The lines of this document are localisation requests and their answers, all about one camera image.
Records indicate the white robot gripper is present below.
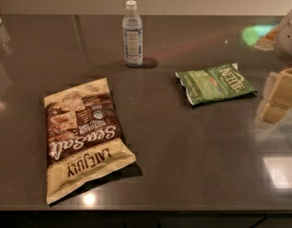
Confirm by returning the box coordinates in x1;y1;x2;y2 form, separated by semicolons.
254;9;292;127

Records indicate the green Kettle jalapeno chip bag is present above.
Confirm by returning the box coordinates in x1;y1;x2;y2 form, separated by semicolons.
175;63;256;105

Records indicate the brown Late July chip bag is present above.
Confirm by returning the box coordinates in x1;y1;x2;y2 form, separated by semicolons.
44;78;136;204

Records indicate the clear plastic water bottle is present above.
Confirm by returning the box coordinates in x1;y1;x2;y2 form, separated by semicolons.
123;0;143;67

